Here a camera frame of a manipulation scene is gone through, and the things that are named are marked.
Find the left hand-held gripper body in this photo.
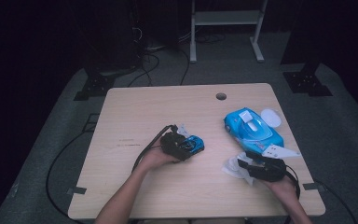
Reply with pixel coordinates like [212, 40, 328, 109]
[160, 124, 194, 162]

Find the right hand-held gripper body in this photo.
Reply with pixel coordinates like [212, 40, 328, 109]
[251, 144, 302, 183]

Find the white wet wipe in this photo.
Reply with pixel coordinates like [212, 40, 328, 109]
[221, 151, 256, 187]

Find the blue wet wipes packet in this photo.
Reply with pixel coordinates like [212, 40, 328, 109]
[223, 106, 285, 156]

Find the person's left hand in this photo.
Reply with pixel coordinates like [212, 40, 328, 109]
[138, 144, 181, 172]

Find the person's right hand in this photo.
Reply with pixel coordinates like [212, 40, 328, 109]
[262, 176, 297, 203]

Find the white oval packet lid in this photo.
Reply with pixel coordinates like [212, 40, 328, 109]
[260, 106, 283, 129]

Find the grey tape strip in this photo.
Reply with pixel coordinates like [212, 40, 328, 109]
[66, 186, 88, 196]
[302, 182, 325, 191]

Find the black stand base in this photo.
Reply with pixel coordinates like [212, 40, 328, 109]
[73, 73, 117, 102]
[282, 70, 334, 97]

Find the dark equipment tower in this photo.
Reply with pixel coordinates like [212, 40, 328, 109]
[83, 0, 143, 74]

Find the white metal stand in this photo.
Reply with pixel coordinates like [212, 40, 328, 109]
[189, 0, 269, 64]

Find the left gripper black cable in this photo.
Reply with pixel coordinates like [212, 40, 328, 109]
[131, 124, 179, 173]

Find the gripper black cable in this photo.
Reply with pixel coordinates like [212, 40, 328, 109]
[131, 124, 179, 173]
[283, 165, 302, 224]

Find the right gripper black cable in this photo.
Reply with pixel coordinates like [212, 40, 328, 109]
[283, 165, 302, 224]

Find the black floor cable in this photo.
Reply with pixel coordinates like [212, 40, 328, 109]
[315, 179, 358, 224]
[45, 132, 88, 224]

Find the thin black cable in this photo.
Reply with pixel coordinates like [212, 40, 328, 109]
[179, 48, 191, 86]

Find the black cable bundle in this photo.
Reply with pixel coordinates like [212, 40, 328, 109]
[127, 51, 161, 88]

